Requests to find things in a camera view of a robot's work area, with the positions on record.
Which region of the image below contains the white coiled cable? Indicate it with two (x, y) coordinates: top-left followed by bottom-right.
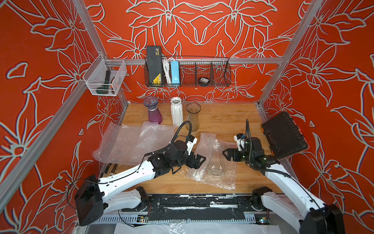
(162, 58), (173, 85)

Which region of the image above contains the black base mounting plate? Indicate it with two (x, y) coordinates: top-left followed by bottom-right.
(120, 194), (271, 225)

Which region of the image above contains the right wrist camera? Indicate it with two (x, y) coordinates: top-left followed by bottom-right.
(234, 133), (246, 151)

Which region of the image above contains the bubble wrap sheet of vase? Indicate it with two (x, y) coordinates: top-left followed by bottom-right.
(93, 123), (141, 165)

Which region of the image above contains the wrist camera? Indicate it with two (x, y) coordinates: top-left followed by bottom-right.
(186, 135), (197, 155)
(234, 133), (246, 151)

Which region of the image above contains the black plastic tool case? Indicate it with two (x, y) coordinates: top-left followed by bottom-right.
(262, 112), (309, 160)

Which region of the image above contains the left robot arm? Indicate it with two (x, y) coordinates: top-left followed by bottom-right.
(74, 129), (206, 226)

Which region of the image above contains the black box with yellow label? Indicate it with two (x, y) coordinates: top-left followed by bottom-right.
(146, 46), (163, 86)

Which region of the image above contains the black wire wall basket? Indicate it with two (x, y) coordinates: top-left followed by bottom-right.
(144, 56), (232, 88)

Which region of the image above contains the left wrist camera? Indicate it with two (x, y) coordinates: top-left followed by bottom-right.
(186, 135), (197, 155)

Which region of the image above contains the white ribbed ceramic vase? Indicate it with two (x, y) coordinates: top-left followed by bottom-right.
(170, 97), (184, 126)

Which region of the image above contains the clear glass vase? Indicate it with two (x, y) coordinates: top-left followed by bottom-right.
(207, 140), (226, 177)
(186, 102), (201, 132)

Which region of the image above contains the bubble roll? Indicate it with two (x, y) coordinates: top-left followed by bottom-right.
(132, 121), (176, 165)
(116, 121), (156, 165)

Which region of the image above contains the clear plastic wall bin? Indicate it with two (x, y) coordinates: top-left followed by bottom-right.
(83, 54), (127, 97)

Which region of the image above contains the purple glass vase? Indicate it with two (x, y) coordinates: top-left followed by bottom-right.
(143, 96), (163, 124)

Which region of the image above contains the light blue box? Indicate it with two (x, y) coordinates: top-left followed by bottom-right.
(170, 60), (180, 86)

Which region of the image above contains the bubble bundle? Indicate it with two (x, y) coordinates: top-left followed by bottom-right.
(185, 133), (237, 190)

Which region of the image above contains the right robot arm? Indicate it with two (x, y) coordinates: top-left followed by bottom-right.
(222, 124), (345, 234)

